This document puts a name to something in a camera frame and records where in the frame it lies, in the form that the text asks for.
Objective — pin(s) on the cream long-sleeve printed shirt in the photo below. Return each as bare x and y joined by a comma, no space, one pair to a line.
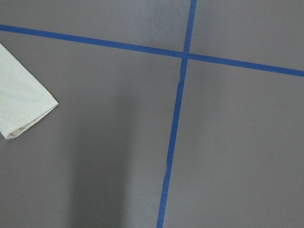
24,101

